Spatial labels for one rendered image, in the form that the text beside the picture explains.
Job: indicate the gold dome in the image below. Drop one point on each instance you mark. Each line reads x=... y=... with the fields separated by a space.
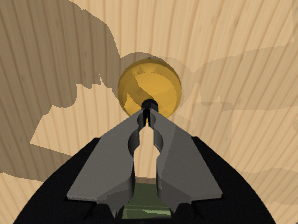
x=149 y=83

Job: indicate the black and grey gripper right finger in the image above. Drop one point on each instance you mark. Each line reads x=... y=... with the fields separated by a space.
x=189 y=171

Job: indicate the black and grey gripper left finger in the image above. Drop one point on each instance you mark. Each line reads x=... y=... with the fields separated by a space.
x=102 y=172

